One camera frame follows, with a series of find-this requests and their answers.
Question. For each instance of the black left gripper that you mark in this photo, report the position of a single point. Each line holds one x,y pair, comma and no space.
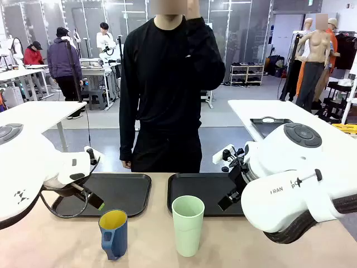
64,190

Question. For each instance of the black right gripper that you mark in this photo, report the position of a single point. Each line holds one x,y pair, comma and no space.
238,176

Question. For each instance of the blue mug yellow inside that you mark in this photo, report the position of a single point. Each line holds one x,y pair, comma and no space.
117,237

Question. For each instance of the tall light green cup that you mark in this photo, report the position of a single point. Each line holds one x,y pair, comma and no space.
188,226

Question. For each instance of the person's left forearm black sleeve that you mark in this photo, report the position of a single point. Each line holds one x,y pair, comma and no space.
206,47

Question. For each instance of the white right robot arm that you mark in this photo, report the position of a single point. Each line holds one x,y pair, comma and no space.
279,156

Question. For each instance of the person's right forearm black sleeve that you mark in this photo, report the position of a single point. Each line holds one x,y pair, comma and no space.
126,142

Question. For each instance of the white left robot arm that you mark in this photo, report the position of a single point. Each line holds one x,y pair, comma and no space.
22,167

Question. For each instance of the person's right hand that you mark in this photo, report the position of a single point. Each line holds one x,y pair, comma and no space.
127,164

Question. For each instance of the person's left hand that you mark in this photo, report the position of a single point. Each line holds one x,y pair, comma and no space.
196,8

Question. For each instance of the black plastic serving tray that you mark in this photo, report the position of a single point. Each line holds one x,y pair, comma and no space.
200,187
122,192

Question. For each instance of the small black round knob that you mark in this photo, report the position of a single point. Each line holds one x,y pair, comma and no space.
225,169

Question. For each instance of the white side table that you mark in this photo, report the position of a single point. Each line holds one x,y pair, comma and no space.
42,111
251,109

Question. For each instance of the grey step stool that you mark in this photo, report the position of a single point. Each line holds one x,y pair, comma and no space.
97,99

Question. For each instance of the white shoe rack with shoes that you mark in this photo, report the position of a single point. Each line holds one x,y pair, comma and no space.
246,74

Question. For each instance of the white workbench with equipment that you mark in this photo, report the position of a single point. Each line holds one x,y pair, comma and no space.
94,69

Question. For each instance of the person in black clothes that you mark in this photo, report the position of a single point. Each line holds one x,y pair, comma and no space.
164,83

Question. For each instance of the black tripod pole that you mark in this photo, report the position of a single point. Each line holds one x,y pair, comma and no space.
73,69

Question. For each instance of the yellow flat object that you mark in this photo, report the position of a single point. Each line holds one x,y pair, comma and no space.
346,129

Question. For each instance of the black garment on stand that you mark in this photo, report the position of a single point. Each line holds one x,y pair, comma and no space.
291,75

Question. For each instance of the dark bags pile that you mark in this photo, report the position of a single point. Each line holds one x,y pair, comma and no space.
274,65

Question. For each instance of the person in purple jacket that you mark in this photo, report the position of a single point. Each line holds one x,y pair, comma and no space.
62,58

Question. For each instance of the long white desk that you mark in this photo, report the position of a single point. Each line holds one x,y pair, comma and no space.
19,74

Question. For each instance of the person in red jacket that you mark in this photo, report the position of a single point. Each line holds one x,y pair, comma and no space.
32,56

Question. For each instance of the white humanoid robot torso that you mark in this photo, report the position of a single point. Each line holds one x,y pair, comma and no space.
16,50

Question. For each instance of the beige mannequin dark trousers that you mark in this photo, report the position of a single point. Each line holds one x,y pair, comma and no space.
316,44

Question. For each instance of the mannequin in orange clothes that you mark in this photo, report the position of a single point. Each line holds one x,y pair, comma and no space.
333,42

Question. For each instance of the rack of dark clothes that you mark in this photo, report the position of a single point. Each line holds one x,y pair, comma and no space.
346,50

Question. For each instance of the pale bald mannequin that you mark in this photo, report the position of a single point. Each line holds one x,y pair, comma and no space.
308,25

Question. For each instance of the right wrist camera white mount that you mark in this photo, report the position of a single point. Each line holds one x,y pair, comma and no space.
220,156

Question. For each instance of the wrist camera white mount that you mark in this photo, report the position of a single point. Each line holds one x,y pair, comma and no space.
89,153
220,156

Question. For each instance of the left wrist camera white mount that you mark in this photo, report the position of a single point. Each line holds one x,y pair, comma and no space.
89,153

